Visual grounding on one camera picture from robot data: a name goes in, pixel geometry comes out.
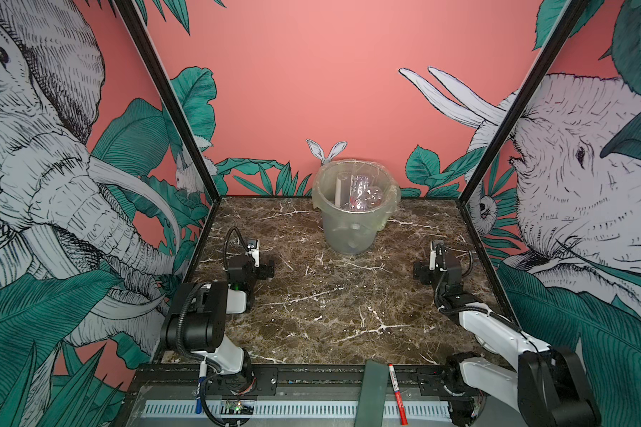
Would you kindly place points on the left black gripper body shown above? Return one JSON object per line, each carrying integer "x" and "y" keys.
{"x": 248, "y": 282}

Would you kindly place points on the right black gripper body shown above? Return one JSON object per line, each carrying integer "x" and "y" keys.
{"x": 434, "y": 279}

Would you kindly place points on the large clear square bottle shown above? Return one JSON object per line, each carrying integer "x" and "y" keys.
{"x": 343, "y": 190}

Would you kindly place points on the red label cola bottle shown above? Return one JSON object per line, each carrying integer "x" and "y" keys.
{"x": 368, "y": 199}

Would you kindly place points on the clear bottle white cap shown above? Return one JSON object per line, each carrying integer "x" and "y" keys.
{"x": 359, "y": 185}

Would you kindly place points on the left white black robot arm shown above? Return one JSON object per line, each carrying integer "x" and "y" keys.
{"x": 196, "y": 323}

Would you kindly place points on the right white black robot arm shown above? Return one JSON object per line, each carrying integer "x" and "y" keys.
{"x": 546, "y": 385}

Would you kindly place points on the grey mesh waste bin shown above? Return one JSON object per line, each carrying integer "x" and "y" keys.
{"x": 347, "y": 238}

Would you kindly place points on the translucent green bin liner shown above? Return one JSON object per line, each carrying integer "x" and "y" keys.
{"x": 324, "y": 189}

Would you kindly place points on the blue marker pen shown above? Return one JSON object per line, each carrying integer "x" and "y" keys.
{"x": 199, "y": 392}

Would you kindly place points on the red marker pen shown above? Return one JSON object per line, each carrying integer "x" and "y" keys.
{"x": 398, "y": 395}

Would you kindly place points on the green tape strip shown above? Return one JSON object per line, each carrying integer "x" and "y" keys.
{"x": 371, "y": 403}

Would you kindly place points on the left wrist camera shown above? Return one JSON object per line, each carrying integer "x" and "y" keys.
{"x": 253, "y": 250}

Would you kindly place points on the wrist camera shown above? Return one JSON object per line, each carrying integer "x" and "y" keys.
{"x": 253, "y": 250}
{"x": 437, "y": 255}

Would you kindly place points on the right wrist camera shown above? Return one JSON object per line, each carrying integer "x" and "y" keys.
{"x": 437, "y": 255}

